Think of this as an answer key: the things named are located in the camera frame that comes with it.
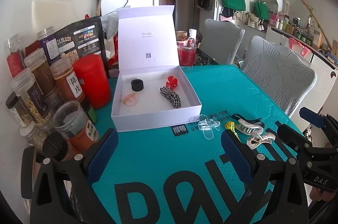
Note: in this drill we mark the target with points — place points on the grain filled jar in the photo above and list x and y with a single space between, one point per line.
29 93

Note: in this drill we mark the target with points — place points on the white paper roll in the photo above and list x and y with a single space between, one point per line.
192 33

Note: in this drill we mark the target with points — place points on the red label jar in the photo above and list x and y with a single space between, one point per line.
14 55

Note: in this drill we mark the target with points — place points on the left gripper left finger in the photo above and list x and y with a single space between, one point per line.
63 191

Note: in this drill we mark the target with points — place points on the black claw hair clip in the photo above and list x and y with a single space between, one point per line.
253 121

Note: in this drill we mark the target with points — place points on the pearl white wavy hair clip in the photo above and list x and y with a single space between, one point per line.
255 133

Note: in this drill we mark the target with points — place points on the white open gift box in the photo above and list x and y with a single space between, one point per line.
148 55

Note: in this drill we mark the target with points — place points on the orange spice jar labelled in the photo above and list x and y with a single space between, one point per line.
66 80

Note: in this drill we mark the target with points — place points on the yellow flower hair pin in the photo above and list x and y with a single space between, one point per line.
230 125

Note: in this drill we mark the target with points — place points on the purple label jar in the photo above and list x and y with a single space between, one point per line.
48 43

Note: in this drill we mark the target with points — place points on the pink shell hair clip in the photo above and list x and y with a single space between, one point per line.
129 99

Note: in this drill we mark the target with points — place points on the brown spice jar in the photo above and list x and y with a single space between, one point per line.
39 66

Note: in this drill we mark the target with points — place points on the red translucent pitcher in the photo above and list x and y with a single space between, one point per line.
186 55

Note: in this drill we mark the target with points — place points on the black snack bag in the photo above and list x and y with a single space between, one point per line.
82 38

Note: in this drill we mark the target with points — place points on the clear plastic hair clip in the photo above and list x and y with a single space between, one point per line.
207 125

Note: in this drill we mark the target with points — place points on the person's left hand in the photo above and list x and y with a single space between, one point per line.
317 194

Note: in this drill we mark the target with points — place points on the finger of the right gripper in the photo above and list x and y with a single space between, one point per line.
327 123
297 142

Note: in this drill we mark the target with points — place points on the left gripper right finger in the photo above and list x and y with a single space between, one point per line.
287 202

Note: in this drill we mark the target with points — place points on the red cartoon can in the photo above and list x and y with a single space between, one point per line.
190 42

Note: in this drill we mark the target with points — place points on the near grey leaf-pattern chair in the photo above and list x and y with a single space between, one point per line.
279 72

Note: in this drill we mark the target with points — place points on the lower green tote bag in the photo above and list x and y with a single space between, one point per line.
260 10

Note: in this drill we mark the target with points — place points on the empty clear plastic jar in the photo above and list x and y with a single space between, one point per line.
71 121

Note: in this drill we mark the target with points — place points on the far grey chair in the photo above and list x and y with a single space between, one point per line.
221 40

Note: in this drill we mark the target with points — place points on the teal bubble mailer mat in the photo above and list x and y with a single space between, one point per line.
176 175

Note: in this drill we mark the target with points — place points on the red cylindrical canister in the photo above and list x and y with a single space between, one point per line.
92 76

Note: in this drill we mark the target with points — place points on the black white checkered scrunchie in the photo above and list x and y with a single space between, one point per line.
171 96

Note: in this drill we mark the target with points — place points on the red flower hair clip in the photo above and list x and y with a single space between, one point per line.
172 82

